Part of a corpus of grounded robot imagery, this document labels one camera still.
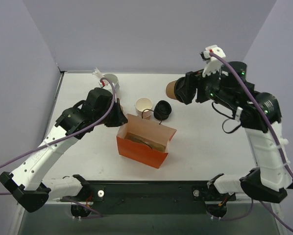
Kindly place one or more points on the white cylindrical holder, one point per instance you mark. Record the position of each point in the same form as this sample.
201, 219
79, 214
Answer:
112, 75

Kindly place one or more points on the stack of black cup lids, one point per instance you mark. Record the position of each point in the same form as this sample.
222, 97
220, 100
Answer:
162, 110

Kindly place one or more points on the stack of brown paper cups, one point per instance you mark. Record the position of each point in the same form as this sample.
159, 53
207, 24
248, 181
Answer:
143, 107

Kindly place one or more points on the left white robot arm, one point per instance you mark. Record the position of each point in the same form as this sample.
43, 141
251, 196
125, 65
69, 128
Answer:
26, 183

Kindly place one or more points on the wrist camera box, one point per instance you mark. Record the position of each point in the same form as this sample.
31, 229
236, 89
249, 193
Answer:
213, 65
107, 86

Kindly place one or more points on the orange paper takeout bag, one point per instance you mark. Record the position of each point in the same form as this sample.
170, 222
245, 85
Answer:
148, 129

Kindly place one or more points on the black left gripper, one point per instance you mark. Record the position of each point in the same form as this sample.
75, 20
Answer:
115, 116

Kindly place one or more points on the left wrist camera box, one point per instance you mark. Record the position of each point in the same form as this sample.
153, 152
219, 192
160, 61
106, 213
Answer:
107, 86

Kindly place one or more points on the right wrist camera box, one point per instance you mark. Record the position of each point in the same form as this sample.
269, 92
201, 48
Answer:
213, 65

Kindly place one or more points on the brown pulp cup carrier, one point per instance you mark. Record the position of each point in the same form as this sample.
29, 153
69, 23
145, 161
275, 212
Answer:
141, 140

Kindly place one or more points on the white wrapped stirrers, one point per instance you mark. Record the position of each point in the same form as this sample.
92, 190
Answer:
97, 74

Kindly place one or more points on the single brown paper cup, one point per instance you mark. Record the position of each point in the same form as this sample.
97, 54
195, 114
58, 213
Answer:
170, 90

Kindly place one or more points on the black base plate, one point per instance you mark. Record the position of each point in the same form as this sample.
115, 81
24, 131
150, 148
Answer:
150, 197

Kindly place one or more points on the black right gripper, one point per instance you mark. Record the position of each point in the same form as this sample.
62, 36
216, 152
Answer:
189, 86

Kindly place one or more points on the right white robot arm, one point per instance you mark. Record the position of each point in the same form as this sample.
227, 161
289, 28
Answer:
258, 113

